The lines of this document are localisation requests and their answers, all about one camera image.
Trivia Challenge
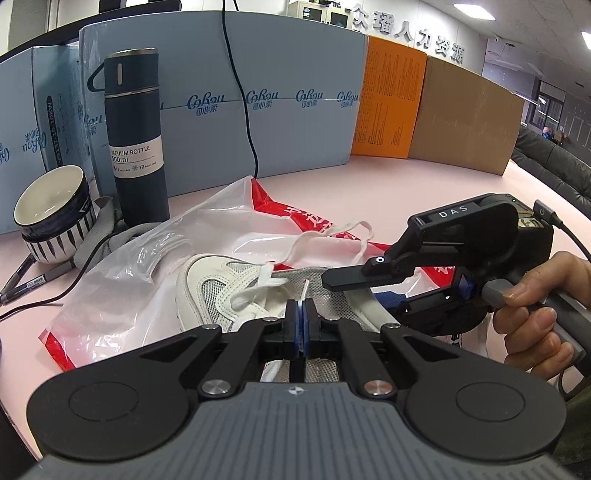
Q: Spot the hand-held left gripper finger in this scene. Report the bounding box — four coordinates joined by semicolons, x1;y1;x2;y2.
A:
99;299;303;398
302;299;462;398

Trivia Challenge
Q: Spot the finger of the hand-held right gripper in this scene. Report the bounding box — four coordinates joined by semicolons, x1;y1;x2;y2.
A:
321;251;415;292
373;287;463;334

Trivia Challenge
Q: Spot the person's right hand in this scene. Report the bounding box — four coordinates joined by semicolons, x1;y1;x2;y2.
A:
492;249;591;382

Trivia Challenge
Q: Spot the black sofa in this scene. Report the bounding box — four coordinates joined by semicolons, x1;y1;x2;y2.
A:
510;124;591;206

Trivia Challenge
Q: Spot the brown cardboard box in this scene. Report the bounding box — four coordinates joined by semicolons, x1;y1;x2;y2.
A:
409;55;525;177

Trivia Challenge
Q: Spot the large light blue cardboard box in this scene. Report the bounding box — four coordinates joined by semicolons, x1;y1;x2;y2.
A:
78;10;370;197

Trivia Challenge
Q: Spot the orange cardboard box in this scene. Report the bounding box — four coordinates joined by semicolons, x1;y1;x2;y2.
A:
350;36;428;160

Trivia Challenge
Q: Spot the red and white plastic bag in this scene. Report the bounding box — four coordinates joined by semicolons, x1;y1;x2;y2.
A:
39;175;490;372

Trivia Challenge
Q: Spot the dark blue vacuum bottle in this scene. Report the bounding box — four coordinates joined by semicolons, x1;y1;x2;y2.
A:
87;47;171;227

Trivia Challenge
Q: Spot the grey cloth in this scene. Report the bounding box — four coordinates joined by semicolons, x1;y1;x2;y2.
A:
74;196;162;271

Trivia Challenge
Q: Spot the person's dark green jacket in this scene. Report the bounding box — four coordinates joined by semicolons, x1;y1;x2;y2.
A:
551;369;591;467

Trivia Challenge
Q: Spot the dark blue ceramic bowl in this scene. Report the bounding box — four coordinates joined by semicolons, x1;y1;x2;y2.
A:
13;165;97;243

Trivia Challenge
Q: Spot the striped ceramic bowl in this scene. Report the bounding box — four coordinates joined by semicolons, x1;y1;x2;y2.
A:
21;210;98;265

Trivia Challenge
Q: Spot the black pen with white label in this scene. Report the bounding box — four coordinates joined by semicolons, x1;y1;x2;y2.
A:
0;263;75;305

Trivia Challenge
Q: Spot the glass door cabinet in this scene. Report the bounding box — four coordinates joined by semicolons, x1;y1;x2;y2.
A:
288;0;354;31

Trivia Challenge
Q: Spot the black marker pen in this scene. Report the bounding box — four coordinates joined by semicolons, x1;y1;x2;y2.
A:
0;253;35;296

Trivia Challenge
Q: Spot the light blue box with label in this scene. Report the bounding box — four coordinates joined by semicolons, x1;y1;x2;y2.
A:
0;45;100;234

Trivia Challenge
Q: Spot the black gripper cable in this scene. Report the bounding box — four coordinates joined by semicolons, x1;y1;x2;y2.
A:
533;200;591;264

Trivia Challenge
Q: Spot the black hanging cable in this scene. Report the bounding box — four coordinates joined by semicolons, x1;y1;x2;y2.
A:
221;0;259;178

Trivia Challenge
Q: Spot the wall lettering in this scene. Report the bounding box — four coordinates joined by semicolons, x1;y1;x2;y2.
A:
351;2;465;65

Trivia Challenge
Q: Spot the black charging cable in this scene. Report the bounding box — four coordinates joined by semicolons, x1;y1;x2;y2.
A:
0;231;116;324

